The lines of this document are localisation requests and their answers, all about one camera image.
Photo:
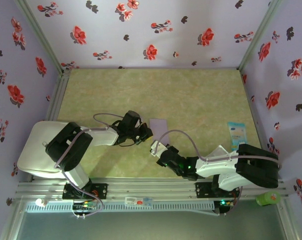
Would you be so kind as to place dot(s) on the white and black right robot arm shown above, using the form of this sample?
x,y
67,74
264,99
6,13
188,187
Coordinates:
x,y
215,167

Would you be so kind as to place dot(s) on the small pale blue label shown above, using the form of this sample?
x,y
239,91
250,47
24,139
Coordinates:
x,y
147,201

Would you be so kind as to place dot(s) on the aluminium lower frame bar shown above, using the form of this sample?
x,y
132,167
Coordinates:
x,y
286,220
12,220

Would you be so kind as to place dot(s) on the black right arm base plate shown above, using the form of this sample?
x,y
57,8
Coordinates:
x,y
202,190

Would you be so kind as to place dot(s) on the white red label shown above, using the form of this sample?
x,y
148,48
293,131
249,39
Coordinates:
x,y
133,201

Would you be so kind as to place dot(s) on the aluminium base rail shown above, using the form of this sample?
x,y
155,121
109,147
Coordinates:
x,y
150,187

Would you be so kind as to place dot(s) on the aluminium corner post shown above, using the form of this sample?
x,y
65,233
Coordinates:
x,y
256,37
43,37

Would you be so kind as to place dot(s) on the aluminium side rail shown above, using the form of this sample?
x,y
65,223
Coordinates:
x,y
250,100
58,92

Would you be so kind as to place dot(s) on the green plastic bottle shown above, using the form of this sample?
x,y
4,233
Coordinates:
x,y
268,198

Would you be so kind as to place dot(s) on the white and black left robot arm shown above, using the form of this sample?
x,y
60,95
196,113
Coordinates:
x,y
103,136

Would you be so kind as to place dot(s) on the small white bottle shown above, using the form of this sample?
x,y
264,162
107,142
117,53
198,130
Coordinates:
x,y
41,202

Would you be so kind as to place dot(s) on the lilac paper sheet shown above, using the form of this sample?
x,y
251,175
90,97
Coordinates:
x,y
158,126

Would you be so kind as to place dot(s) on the blue wet wipes packet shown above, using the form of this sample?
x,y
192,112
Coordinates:
x,y
236,135

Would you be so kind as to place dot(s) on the clear plastic box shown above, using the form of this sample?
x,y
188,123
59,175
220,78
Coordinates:
x,y
216,152

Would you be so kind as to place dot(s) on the circuit board with green light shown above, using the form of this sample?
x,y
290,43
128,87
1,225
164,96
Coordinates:
x,y
226,203

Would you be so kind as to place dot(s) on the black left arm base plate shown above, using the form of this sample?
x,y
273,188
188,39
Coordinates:
x,y
102,191

